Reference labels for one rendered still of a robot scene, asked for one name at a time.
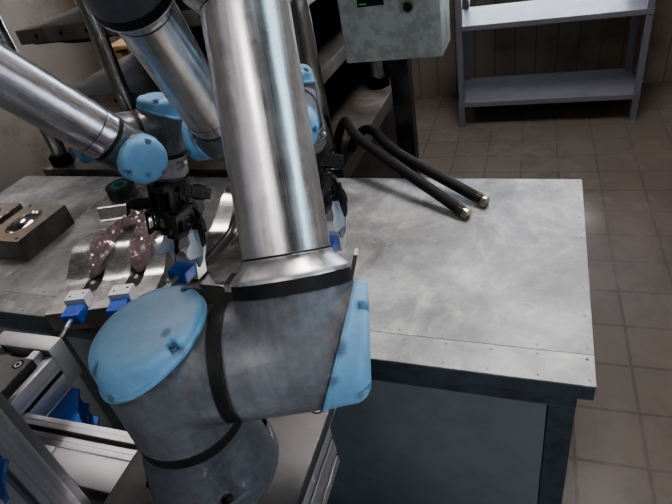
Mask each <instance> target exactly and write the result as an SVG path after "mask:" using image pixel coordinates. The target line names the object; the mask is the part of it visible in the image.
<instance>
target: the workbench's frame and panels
mask: <svg viewBox="0 0 672 504"><path fill-rule="evenodd" d="M101 327H102V326H100V327H92V328H83V329H75V330H68V332H67V334H66V336H64V338H63V339H62V340H63V341H64V343H65V344H66V346H67V348H68V349H69V351H70V352H71V354H72V355H73V357H74V358H75V360H76V361H77V363H78V364H79V366H80V367H81V369H82V370H83V371H82V373H81V374H80V375H79V377H78V378H77V379H76V380H75V381H74V383H73V384H71V386H72V387H73V388H79V389H80V396H79V397H80V398H81V400H82V401H83V402H84V403H89V404H90V410H89V411H90V413H91V414H92V415H93V416H96V417H99V418H100V421H99V426H101V427H106V428H112V429H117V430H123V431H126V430H125V428H124V426H123V425H122V423H121V422H120V420H119V419H118V417H117V416H116V414H115V413H114V411H113V410H112V408H111V407H110V405H109V404H108V403H106V402H105V401H104V400H103V399H102V397H101V396H100V394H99V389H98V386H97V384H96V382H95V380H94V378H93V376H92V375H91V373H90V370H89V365H88V355H89V350H90V347H91V344H92V342H93V340H94V338H95V336H96V334H97V333H98V331H99V330H100V328H101ZM3 331H12V332H21V333H29V334H37V335H46V336H54V337H59V335H60V333H61V332H62V331H58V332H55V331H54V330H53V328H52V327H51V325H50V324H49V322H48V321H47V319H46V318H43V317H35V316H27V315H20V314H12V313H4V312H0V334H1V333H2V332H3ZM595 390H596V388H589V387H581V386H574V385H566V384H558V383H550V382H542V381H535V380H527V379H519V378H511V377H503V376H496V375H488V374H480V373H472V372H464V371H457V370H449V369H441V368H433V367H425V366H418V365H410V364H402V363H394V362H386V361H379V360H371V389H370V392H369V394H368V396H367V397H366V398H365V399H364V400H363V401H361V402H360V403H357V404H353V405H348V406H343V407H338V408H336V410H335V413H334V416H333V419H332V422H331V424H330V427H331V430H332V433H333V437H334V440H335V444H336V448H337V451H338V455H339V458H340V462H339V466H338V469H337V472H336V475H335V478H334V482H333V485H332V488H331V491H330V494H329V498H328V501H327V504H562V498H563V492H564V485H565V478H566V471H567V465H568V458H569V451H570V444H571V437H572V431H573V424H574V417H575V410H576V404H577V399H584V400H592V401H593V400H594V395H595Z"/></svg>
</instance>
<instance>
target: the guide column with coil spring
mask: <svg viewBox="0 0 672 504"><path fill-rule="evenodd" d="M75 2H76V5H77V7H78V10H79V12H80V14H81V17H82V19H83V22H84V24H85V26H86V29H87V31H88V33H89V36H90V38H91V41H92V43H93V45H94V48H95V50H96V52H97V55H98V57H99V60H100V62H101V64H102V67H103V69H104V72H105V74H106V76H107V79H108V81H109V83H110V86H111V88H112V91H113V93H114V95H115V98H116V100H117V102H118V105H119V107H120V110H121V112H125V111H130V110H133V109H137V108H136V105H135V103H134V100H133V98H132V95H131V93H130V90H129V88H128V85H127V83H126V80H125V78H124V75H123V73H122V70H121V68H120V65H119V63H118V60H117V58H116V55H115V53H114V50H113V48H112V45H111V43H110V40H109V38H108V35H107V33H106V30H105V28H104V27H103V26H102V25H101V24H100V23H99V22H98V21H97V20H96V19H95V18H94V16H93V15H92V14H91V12H90V11H89V10H88V8H87V7H86V5H85V4H84V3H83V1H82V0H75Z"/></svg>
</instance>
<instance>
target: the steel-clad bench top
mask: <svg viewBox="0 0 672 504"><path fill-rule="evenodd" d="M120 178H124V177H106V176H25V177H23V178H22V179H20V180H19V181H17V182H16V183H14V184H13V185H11V186H10V187H8V188H7V189H5V190H4V191H3V192H1V193H0V203H21V205H22V206H23V208H24V207H25V206H27V205H28V204H64V205H65V206H66V207H67V209H68V211H69V213H70V215H71V217H72V219H73V220H74V222H75V223H74V224H73V225H72V226H71V227H69V228H68V229H67V230H66V231H65V232H64V233H62V234H61V235H60V236H59V237H58V238H56V239H55V240H54V241H53V242H52V243H50V244H49V245H48V246H47V247H46V248H44V249H43V250H42V251H41V252H40V253H38V254H37V255H36V256H35V257H34V258H32V259H31V260H30V261H21V260H9V259H0V312H4V313H12V314H20V315H27V316H35V317H43V318H45V316H44V314H45V313H46V311H47V310H48V308H49V307H50V305H51V304H52V302H53V301H54V299H55V298H56V296H57V295H58V293H59V292H60V290H61V289H62V287H63V286H64V283H65V280H66V277H67V272H68V266H69V260H70V255H71V252H72V249H73V247H74V246H75V245H76V244H77V243H78V242H79V241H80V240H81V239H83V238H84V237H86V236H87V235H89V234H90V233H92V232H93V231H94V230H95V229H96V228H97V226H98V225H99V223H100V222H101V219H100V217H99V214H98V211H97V207H98V206H99V204H100V203H101V202H102V200H103V199H104V197H105V196H106V195H107V193H106V191H105V187H106V186H107V185H108V184H109V183H110V182H112V181H114V180H117V179H120ZM194 178H195V181H196V184H202V185H205V186H206V187H207V188H212V190H211V198H210V200H209V199H205V201H203V203H204V206H205V209H204V211H203V213H202V216H203V219H204V221H205V223H206V225H207V231H208V232H209V231H210V229H211V227H212V224H213V221H214V219H215V216H216V212H217V209H218V206H219V203H220V200H221V198H222V195H223V193H224V191H225V190H226V188H227V187H228V186H229V180H228V177H194ZM425 179H427V180H428V181H429V182H431V183H432V184H434V185H435V186H437V187H438V188H440V189H441V190H443V191H444V192H446V193H447V194H449V195H450V196H451V197H453V198H454V199H456V200H457V201H459V202H460V203H462V204H463V205H465V206H466V207H468V208H469V209H470V210H471V215H470V216H469V217H468V218H467V219H465V220H464V219H463V218H461V217H460V216H458V215H457V214H455V213H454V212H452V211H451V210H450V209H448V208H447V207H445V206H444V205H443V204H441V203H440V202H438V201H437V200H435V199H434V198H433V197H431V196H430V195H428V194H427V193H425V192H424V191H423V190H421V189H420V188H418V187H417V186H415V185H414V184H413V183H411V182H410V181H408V180H407V179H405V178H337V179H336V180H337V182H342V188H343V189H344V191H345V193H346V195H347V199H348V213H347V228H346V232H345V235H346V240H347V242H346V244H345V246H344V248H343V250H342V251H337V252H336V253H337V254H338V255H340V256H341V257H342V258H344V259H345V260H346V261H348V262H349V264H350V269H351V265H352V260H353V255H354V250H355V248H358V249H359V250H358V256H357V261H356V266H355V272H354V277H353V281H354V280H355V279H360V280H365V281H366V282H367V283H368V295H369V323H370V353H371V360H379V361H386V362H394V363H402V364H410V365H418V366H425V367H433V368H441V369H449V370H457V371H464V372H472V373H480V374H488V375H496V376H503V377H511V378H519V379H527V380H535V381H542V382H550V383H558V384H566V385H574V386H581V387H589V388H596V387H597V386H596V372H595V358H594V344H593V329H592V315H591V301H590V287H589V273H588V258H587V244H586V230H585V216H584V202H583V187H582V179H457V180H459V181H461V182H462V183H464V184H466V185H468V186H470V187H472V188H474V189H475V190H477V191H479V192H481V193H483V194H485V195H486V196H488V197H490V201H489V203H488V205H487V206H486V207H482V206H480V205H478V204H477V203H475V202H473V201H471V200H469V199H468V198H466V197H464V196H462V195H460V194H459V193H457V192H455V191H453V190H451V189H450V188H448V187H446V186H444V185H442V184H441V183H439V182H437V181H435V180H433V179H432V178H425Z"/></svg>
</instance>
